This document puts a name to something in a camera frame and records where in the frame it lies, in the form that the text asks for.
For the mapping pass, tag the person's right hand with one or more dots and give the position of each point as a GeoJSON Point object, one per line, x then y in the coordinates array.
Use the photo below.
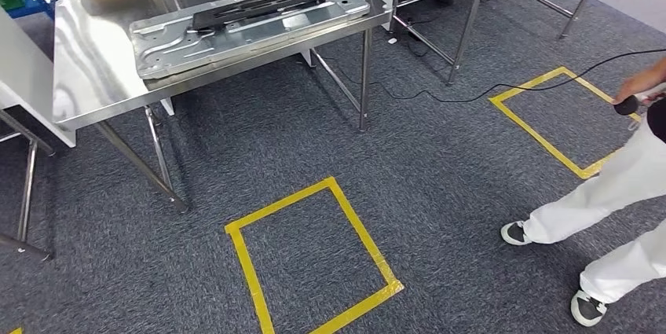
{"type": "Point", "coordinates": [630, 91]}

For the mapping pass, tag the steel side table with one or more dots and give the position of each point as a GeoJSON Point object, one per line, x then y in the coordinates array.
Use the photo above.
{"type": "Point", "coordinates": [466, 29]}

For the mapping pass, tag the black hand controller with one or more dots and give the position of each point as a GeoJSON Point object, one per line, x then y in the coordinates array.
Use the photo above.
{"type": "Point", "coordinates": [626, 106]}

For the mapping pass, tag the person's right forearm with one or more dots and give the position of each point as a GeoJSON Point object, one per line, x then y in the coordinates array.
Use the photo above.
{"type": "Point", "coordinates": [653, 74]}

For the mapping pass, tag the steel table frame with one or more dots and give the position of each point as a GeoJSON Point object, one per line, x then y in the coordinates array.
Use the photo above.
{"type": "Point", "coordinates": [26, 191]}

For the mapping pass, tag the small white plug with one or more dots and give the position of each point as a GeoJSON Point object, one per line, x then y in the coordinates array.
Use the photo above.
{"type": "Point", "coordinates": [393, 40]}

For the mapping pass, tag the white partition panel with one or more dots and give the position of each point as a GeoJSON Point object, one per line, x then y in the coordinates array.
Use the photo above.
{"type": "Point", "coordinates": [26, 71]}

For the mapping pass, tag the black plastic plate frame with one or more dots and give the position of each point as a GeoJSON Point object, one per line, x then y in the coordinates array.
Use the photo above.
{"type": "Point", "coordinates": [208, 18]}

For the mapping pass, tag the yellow floor tape marking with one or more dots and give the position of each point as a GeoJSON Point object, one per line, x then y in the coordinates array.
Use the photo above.
{"type": "Point", "coordinates": [13, 331]}
{"type": "Point", "coordinates": [530, 132]}
{"type": "Point", "coordinates": [244, 269]}

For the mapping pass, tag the steel workbench table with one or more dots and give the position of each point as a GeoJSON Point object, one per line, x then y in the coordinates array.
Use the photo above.
{"type": "Point", "coordinates": [93, 61]}

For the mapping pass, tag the stamped grey metal panel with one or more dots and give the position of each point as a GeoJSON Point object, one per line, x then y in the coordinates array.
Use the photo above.
{"type": "Point", "coordinates": [166, 45]}

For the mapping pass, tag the person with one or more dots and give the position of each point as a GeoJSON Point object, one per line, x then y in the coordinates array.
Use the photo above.
{"type": "Point", "coordinates": [598, 201]}

